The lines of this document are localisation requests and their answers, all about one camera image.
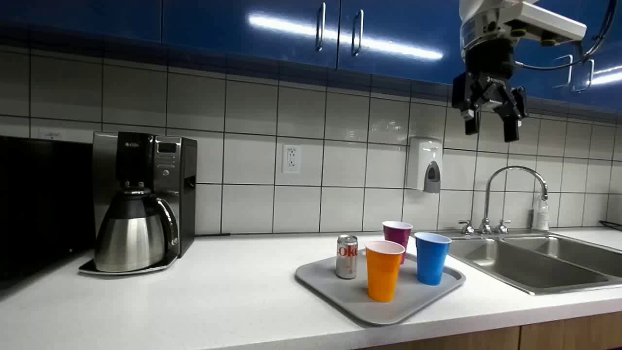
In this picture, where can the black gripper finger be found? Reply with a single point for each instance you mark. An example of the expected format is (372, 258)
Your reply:
(471, 108)
(512, 116)

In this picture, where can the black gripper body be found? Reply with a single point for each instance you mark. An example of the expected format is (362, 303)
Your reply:
(491, 60)

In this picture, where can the purple plastic cup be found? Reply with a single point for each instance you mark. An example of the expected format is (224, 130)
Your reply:
(397, 233)

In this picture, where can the blue plastic cup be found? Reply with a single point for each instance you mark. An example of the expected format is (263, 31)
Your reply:
(432, 258)

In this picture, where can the orange plastic cup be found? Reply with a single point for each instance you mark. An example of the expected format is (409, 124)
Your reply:
(384, 274)

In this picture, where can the grey plastic tray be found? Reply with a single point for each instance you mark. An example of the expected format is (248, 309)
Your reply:
(337, 291)

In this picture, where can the chrome gooseneck faucet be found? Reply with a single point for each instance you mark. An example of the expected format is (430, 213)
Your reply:
(489, 194)

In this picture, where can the clear soap bottle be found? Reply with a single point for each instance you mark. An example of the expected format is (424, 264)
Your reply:
(539, 215)

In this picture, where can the chrome faucet knob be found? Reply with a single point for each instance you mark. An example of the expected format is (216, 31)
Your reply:
(502, 225)
(467, 227)

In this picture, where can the stainless steel double sink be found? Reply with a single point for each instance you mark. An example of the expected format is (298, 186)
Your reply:
(537, 264)

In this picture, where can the silver red soda can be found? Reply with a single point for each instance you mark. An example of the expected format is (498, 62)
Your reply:
(347, 258)

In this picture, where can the wooden lower cabinet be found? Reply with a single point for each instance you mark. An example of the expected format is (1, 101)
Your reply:
(551, 332)

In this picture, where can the blue glossy upper cabinet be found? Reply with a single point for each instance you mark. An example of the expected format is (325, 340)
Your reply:
(195, 25)

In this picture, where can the black steel coffee maker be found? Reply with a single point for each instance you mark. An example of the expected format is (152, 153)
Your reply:
(168, 175)

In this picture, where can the stainless steel coffee carafe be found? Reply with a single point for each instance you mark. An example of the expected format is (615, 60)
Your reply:
(133, 235)

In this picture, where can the black microwave oven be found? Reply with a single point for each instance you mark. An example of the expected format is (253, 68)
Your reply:
(42, 206)

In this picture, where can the white wall soap dispenser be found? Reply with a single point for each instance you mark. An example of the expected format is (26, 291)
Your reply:
(421, 161)

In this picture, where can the white wall power outlet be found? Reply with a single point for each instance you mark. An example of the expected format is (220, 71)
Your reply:
(292, 157)

